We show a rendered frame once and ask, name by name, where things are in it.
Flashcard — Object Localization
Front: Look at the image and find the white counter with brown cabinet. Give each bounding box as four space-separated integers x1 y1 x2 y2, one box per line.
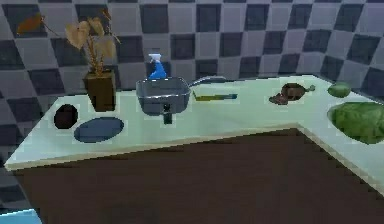
3 74 384 224

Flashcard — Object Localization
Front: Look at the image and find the small black pepper shaker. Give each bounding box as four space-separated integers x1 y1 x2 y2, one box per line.
162 103 174 125

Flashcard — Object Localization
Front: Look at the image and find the blue spray bottle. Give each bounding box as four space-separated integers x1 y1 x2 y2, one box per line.
147 53 168 81

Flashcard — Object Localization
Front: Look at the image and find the dark round bowl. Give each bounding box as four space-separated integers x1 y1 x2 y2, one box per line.
53 103 79 130

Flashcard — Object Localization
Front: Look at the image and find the blue oval plate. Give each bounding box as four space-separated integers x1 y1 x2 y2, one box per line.
73 116 125 144

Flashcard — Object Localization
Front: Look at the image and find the dried plant in brown pot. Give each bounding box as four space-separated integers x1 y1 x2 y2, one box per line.
16 9 122 113

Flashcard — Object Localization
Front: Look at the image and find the small green apple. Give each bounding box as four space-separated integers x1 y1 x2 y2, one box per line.
327 81 352 99

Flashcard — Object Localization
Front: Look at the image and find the yellow and blue knife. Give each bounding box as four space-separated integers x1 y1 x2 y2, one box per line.
192 91 239 103

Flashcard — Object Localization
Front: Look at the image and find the large green lettuce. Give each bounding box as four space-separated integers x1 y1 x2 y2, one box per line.
327 101 384 146

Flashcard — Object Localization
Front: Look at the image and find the grey square pan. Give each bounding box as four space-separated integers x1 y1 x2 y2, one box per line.
135 75 228 117

